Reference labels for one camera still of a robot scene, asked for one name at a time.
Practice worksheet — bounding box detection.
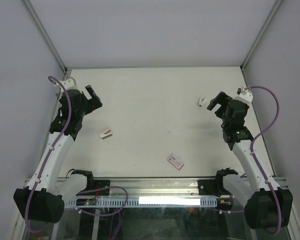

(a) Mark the pink white mini stapler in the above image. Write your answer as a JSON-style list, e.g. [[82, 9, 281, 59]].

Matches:
[[99, 128, 113, 140]]

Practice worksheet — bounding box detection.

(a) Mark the red white staple box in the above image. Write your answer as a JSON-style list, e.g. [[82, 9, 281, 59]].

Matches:
[[167, 154, 184, 170]]

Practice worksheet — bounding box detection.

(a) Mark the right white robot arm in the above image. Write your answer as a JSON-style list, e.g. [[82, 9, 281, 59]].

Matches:
[[204, 90, 293, 232]]

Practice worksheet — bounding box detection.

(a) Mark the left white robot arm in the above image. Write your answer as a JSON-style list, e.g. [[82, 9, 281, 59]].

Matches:
[[13, 85, 103, 223]]

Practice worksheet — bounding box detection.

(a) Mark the white staple remover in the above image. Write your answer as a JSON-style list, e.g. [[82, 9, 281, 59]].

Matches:
[[197, 97, 207, 108]]

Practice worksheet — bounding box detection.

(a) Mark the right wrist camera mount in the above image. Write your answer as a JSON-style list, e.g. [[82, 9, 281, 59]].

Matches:
[[234, 86, 253, 105]]

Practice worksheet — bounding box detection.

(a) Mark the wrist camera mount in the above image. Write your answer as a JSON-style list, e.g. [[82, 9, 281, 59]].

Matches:
[[234, 86, 253, 105], [55, 77, 79, 92]]

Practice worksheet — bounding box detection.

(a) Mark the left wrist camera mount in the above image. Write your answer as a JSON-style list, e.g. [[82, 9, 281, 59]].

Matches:
[[55, 77, 79, 92]]

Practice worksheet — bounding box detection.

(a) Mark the left aluminium frame post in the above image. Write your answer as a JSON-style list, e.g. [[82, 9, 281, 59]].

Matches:
[[21, 0, 69, 76]]

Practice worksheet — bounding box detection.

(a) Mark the aluminium frame post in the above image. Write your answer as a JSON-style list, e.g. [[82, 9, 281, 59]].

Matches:
[[240, 0, 284, 72], [21, 0, 69, 76]]

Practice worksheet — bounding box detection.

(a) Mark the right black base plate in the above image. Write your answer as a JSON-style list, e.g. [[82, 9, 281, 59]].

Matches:
[[197, 179, 222, 197]]

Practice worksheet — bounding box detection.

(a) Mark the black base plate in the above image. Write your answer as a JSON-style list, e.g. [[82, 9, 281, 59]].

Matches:
[[86, 179, 111, 197], [197, 179, 222, 197]]

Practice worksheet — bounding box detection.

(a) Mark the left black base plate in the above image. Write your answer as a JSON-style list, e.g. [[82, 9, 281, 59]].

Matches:
[[86, 179, 111, 197]]

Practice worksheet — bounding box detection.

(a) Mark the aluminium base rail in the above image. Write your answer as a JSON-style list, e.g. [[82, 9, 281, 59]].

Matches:
[[24, 176, 287, 198]]

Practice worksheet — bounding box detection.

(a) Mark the white slotted cable duct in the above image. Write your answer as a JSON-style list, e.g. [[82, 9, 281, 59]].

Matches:
[[65, 196, 217, 209]]

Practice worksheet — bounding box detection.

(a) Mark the right aluminium frame post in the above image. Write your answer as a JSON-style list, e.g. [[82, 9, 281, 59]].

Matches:
[[240, 0, 284, 72]]

